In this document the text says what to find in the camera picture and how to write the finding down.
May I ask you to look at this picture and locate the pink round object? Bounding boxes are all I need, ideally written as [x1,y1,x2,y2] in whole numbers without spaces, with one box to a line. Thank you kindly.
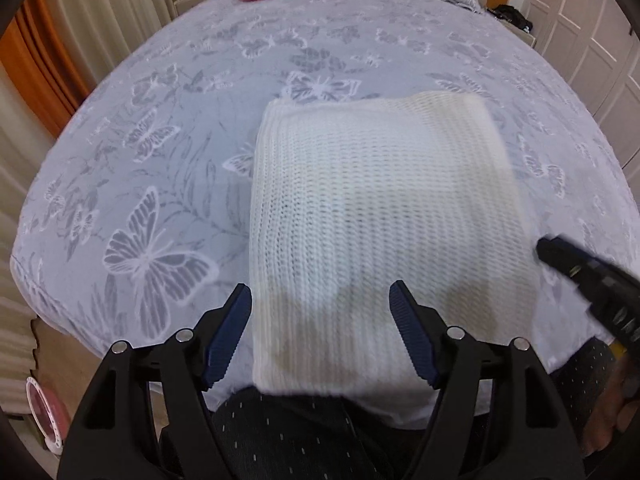
[26,375,71,456]

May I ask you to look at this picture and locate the person's right forearm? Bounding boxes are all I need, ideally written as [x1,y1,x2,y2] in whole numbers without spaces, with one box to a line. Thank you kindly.
[550,337,636,461]

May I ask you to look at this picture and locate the orange curtain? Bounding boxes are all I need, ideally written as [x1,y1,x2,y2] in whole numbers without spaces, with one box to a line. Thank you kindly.
[0,0,91,136]

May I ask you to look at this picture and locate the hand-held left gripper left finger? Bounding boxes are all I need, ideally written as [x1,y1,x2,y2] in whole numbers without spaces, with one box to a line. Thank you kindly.
[57,283,253,480]

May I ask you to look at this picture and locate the white wardrobe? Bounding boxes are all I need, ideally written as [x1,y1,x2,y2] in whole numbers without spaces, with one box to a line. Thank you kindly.
[510,0,640,171]

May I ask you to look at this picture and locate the white and red knit sweater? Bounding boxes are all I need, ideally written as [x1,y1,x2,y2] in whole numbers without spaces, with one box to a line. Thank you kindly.
[248,91,543,413]

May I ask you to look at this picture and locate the person's dark dotted pants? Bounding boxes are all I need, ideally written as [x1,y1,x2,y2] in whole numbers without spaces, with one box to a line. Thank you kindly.
[160,387,451,480]

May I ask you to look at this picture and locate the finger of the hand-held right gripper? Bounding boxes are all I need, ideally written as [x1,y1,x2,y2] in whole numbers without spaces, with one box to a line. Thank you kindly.
[536,234,601,292]

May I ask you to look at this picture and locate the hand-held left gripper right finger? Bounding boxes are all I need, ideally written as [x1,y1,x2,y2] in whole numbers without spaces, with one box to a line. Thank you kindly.
[389,281,585,480]

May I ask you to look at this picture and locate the bed with grey butterfly sheet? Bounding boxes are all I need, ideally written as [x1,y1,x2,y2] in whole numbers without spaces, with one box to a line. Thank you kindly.
[10,0,636,376]

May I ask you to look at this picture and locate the dark cloth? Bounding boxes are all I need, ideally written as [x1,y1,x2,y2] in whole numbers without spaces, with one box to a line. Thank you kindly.
[487,4,535,33]

